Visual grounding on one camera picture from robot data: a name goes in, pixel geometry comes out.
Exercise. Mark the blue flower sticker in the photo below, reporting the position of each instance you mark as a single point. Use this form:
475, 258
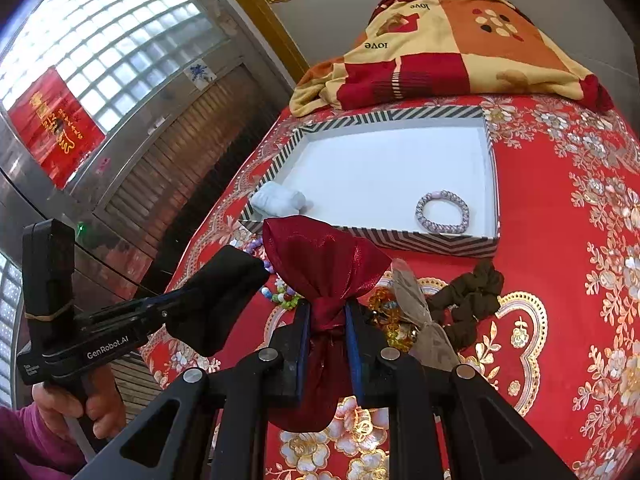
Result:
202, 71

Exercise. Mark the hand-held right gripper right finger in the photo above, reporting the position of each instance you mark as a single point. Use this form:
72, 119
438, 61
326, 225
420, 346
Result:
352, 350

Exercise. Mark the white fluffy headband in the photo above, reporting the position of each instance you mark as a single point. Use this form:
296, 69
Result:
275, 197

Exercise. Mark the red yellow patchwork blanket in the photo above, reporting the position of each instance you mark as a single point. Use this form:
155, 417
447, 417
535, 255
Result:
450, 35

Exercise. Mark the red satin hair bow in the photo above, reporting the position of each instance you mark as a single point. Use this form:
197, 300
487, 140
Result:
320, 260

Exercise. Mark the person's left forearm purple sleeve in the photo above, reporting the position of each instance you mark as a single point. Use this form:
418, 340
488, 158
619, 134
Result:
35, 450

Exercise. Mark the red paper poster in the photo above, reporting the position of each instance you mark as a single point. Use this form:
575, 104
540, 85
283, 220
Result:
55, 130

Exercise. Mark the beige mesh hair bow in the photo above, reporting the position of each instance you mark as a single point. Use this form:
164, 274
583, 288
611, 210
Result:
430, 340

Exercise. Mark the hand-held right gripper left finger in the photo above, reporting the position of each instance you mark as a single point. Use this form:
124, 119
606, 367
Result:
302, 350

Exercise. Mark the wooden door frame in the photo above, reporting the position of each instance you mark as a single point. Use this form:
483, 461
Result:
265, 15

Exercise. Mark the striped box white inside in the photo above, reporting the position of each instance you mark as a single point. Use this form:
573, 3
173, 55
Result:
380, 170

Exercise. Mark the glass block window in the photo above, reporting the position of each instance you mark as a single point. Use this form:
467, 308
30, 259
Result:
125, 20

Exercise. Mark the metal shutter door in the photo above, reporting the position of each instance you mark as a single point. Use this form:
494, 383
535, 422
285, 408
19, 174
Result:
200, 125

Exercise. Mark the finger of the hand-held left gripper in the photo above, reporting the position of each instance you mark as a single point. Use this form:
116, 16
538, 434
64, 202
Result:
125, 322
165, 300

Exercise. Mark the red floral bedsheet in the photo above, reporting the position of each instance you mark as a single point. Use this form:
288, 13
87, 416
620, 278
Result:
550, 260

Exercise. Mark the brown scrunchie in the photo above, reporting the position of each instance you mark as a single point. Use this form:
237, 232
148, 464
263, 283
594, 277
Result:
470, 305

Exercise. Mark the person's left hand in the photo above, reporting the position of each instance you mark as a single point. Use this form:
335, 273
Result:
55, 405

